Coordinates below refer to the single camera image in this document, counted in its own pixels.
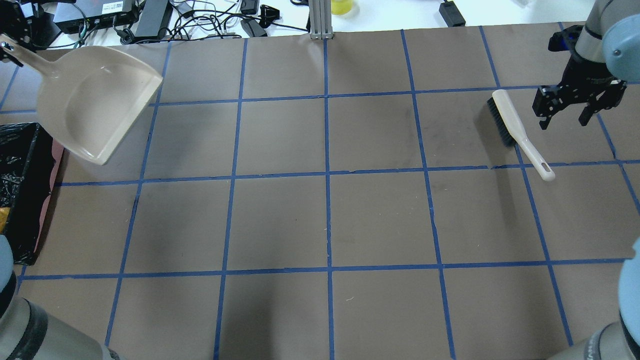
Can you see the aluminium frame post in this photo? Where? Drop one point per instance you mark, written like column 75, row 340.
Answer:
column 320, row 17

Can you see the black network box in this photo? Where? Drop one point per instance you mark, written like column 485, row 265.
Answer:
column 87, row 15

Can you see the black lined trash bin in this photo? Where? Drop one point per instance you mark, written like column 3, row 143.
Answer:
column 29, row 163

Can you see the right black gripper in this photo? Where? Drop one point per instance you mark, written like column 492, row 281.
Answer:
column 586, row 74

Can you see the yellow tape roll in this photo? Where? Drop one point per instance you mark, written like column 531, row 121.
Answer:
column 341, row 7

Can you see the black power adapter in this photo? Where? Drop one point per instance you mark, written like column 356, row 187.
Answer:
column 451, row 14

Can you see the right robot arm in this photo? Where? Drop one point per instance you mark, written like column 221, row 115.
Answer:
column 604, row 56

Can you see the brown potato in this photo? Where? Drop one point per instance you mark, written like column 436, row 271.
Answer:
column 4, row 218

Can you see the white hand brush black bristles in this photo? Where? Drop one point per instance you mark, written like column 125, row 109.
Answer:
column 513, row 133

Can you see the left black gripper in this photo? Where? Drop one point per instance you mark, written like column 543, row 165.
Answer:
column 11, row 21

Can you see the beige plastic dustpan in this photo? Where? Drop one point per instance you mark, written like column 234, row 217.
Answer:
column 90, row 97

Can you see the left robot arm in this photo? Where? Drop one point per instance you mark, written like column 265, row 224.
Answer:
column 28, row 332

